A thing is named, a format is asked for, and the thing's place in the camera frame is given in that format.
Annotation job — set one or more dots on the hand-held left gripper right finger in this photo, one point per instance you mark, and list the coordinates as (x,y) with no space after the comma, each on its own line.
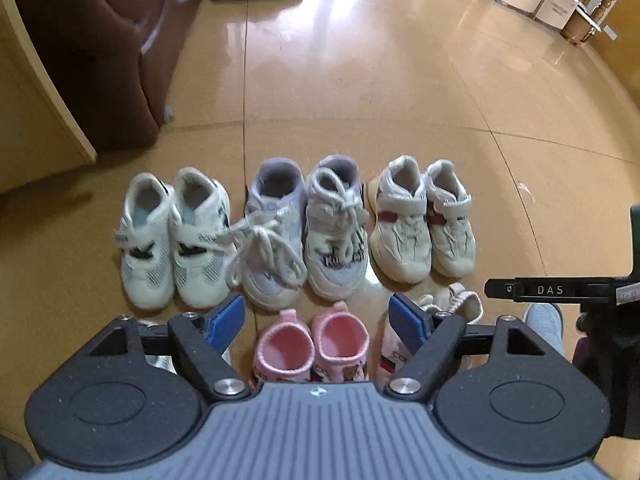
(407,320)

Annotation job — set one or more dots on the lavender laced sneaker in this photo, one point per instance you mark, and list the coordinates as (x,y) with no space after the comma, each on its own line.
(335,230)
(270,240)

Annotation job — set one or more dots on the white shoe with black mark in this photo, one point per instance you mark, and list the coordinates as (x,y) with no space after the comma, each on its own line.
(200,240)
(145,240)

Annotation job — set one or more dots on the brown leather sofa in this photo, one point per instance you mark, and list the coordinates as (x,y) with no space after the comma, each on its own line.
(100,35)

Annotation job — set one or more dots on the wooden table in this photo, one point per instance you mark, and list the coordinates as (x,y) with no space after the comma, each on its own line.
(595,5)

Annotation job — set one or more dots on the white maroon velcro shoe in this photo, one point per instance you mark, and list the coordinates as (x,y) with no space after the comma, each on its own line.
(452,220)
(400,225)

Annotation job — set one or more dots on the pink knit shoe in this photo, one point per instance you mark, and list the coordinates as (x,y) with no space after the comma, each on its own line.
(342,340)
(285,355)

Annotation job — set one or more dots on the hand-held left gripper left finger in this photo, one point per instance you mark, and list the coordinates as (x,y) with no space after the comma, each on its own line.
(225,322)

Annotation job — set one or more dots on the wooden shoe cabinet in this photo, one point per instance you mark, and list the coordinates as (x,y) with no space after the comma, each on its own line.
(35,85)

